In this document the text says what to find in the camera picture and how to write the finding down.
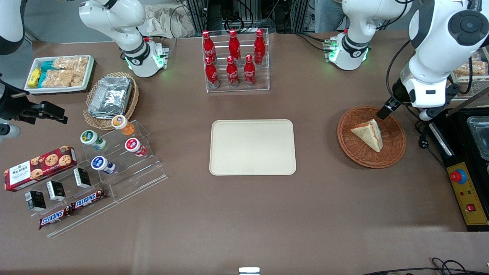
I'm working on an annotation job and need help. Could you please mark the red Walkers cookie box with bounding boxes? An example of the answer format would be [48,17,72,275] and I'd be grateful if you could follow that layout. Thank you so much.
[4,145,78,192]

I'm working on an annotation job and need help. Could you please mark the stacked foil containers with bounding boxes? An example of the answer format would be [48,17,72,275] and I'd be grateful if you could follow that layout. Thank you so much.
[88,76,133,119]

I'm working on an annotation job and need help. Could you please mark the black equipment rack with cables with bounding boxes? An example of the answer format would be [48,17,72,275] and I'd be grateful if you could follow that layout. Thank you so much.
[183,0,317,35]

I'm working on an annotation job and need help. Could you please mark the triangular sandwich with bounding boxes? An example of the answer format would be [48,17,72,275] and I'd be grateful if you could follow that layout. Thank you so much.
[350,119,384,153]

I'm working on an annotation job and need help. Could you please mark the yellow emergency stop control box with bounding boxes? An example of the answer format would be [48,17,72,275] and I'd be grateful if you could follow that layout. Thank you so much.
[446,162,489,231]

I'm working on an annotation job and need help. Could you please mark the white wire snack rack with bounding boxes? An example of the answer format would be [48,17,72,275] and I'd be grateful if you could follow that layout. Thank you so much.
[449,46,489,101]

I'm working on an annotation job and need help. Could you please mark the bagged cracker snack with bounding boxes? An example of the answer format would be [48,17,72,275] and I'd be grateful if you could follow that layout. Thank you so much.
[453,61,488,76]

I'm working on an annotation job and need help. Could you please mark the light oval wicker basket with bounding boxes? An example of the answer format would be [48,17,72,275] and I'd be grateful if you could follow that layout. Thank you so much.
[83,72,139,131]

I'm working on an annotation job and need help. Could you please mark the person in blue jeans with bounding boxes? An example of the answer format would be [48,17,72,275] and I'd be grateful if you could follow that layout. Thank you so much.
[314,0,346,33]

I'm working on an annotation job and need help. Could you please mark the red lid yoghurt cup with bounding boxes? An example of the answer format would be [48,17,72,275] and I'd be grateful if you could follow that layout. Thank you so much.
[125,138,147,157]

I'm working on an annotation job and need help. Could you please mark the small black box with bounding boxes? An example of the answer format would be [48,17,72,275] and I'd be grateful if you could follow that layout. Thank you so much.
[46,180,66,202]
[73,167,92,189]
[25,190,46,212]

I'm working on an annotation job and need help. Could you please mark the black countertop appliance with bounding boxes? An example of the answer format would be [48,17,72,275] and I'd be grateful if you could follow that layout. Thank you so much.
[428,107,489,184]

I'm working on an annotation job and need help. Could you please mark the beige plastic tray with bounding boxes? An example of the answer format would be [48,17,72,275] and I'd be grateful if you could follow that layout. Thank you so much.
[209,119,297,176]

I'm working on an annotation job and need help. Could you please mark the green lid yoghurt cup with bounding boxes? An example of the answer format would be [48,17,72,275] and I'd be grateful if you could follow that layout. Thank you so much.
[80,130,107,150]

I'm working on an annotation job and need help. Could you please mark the rice cracker pack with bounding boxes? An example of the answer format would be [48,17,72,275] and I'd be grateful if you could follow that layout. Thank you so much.
[53,57,89,71]
[42,69,85,87]

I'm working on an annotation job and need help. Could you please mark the thin black cable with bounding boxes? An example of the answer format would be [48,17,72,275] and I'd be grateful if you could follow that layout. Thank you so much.
[361,258,489,275]

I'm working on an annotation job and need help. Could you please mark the yellow snack packet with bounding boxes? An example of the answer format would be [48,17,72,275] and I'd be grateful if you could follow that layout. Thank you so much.
[28,68,42,88]

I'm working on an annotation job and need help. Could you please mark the brown round wicker basket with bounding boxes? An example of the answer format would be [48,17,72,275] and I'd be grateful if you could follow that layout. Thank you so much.
[337,106,407,169]

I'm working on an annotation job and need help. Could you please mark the grey metal bar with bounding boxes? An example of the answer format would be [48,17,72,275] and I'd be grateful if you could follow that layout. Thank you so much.
[445,90,489,117]

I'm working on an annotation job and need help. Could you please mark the blue lid yoghurt cup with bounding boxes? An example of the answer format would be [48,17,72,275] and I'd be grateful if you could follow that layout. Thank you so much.
[91,156,116,175]

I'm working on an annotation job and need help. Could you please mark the red cola bottle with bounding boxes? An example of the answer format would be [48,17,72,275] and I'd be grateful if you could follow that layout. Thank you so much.
[244,55,256,87]
[202,31,216,63]
[226,56,240,87]
[228,29,241,61]
[254,29,266,65]
[204,57,220,89]

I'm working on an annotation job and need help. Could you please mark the crumpled beige paper bag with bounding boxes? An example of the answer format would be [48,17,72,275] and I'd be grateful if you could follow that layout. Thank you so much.
[138,4,195,39]

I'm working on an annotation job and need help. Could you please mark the clear glass container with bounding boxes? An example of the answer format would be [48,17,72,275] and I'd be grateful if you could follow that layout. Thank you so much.
[466,116,489,161]

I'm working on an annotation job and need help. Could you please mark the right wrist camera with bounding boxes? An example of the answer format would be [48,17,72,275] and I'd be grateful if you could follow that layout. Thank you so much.
[0,123,21,139]

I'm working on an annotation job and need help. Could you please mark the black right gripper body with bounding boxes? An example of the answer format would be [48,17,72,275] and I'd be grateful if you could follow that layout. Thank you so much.
[0,74,39,123]

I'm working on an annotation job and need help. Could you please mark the clear acrylic step display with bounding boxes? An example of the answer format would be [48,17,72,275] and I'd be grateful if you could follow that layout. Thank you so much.
[13,120,168,238]

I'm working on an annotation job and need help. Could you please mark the Snickers bar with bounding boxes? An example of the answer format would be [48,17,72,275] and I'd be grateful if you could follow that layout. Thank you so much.
[71,188,107,211]
[38,206,74,230]

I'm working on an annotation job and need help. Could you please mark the clear acrylic bottle rack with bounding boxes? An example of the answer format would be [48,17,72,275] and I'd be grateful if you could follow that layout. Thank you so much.
[202,29,270,93]

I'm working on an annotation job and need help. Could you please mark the black power cable with plug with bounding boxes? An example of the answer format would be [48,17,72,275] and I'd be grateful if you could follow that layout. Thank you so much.
[416,120,447,168]

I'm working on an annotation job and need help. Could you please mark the white rectangular snack tray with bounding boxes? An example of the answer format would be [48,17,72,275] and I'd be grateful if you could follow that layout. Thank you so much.
[24,55,95,95]

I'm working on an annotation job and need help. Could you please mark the orange lid yoghurt cup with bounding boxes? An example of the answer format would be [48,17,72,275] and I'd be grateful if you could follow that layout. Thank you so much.
[111,115,135,136]

